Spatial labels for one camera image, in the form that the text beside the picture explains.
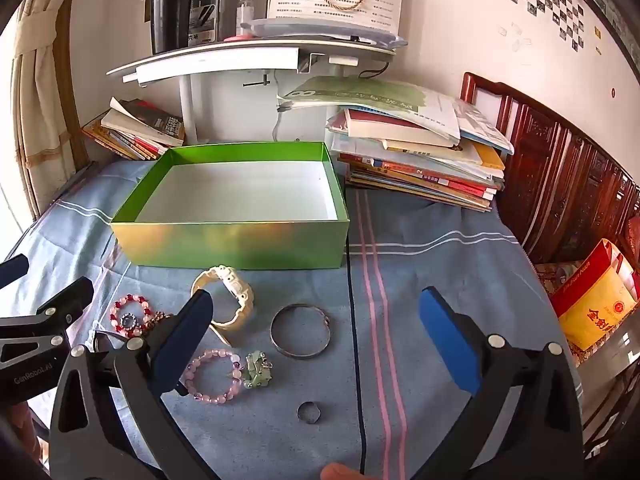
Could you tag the green cardboard box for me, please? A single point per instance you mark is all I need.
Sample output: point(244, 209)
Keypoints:
point(225, 245)

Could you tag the white desktop shelf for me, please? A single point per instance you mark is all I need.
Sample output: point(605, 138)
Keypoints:
point(225, 57)

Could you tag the green jade pendant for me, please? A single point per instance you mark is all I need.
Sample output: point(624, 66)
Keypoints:
point(255, 372)

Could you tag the carved red wooden headboard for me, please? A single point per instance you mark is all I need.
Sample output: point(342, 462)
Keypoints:
point(550, 170)

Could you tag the beige curtain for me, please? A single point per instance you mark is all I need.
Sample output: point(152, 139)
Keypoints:
point(45, 100)

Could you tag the black loop band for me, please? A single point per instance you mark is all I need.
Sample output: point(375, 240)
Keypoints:
point(102, 338)

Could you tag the silver bangle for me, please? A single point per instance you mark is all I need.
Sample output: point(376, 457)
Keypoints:
point(273, 332)

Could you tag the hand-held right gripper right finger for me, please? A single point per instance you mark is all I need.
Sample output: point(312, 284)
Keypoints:
point(450, 345)

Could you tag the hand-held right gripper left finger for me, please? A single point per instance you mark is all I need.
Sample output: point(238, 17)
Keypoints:
point(192, 335)

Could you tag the dark clear storage container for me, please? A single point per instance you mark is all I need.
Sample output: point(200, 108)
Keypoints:
point(217, 5)

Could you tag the translucent plastic tray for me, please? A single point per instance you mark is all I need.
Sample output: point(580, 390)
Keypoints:
point(310, 30)

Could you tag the wall photo collage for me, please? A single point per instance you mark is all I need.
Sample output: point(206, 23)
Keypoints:
point(550, 0)

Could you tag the cream white wristwatch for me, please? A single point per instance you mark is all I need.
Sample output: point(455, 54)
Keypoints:
point(241, 290)

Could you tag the yellow and red bag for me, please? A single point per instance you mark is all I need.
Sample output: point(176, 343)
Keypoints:
point(595, 305)

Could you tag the red round lid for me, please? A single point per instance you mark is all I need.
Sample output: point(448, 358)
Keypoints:
point(237, 38)

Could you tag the small stack of books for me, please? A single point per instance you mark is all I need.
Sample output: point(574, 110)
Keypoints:
point(140, 130)

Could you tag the small white spray bottle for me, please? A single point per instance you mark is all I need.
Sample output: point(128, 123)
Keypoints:
point(245, 10)

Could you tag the person's right hand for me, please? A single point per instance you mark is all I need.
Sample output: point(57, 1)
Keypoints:
point(340, 472)

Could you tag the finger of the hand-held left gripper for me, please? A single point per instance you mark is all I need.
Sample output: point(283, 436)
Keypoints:
point(11, 267)
point(65, 300)

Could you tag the tall stack of books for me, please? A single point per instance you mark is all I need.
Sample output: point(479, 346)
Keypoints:
point(425, 160)

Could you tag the black tumbler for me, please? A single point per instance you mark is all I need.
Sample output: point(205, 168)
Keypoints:
point(172, 10)

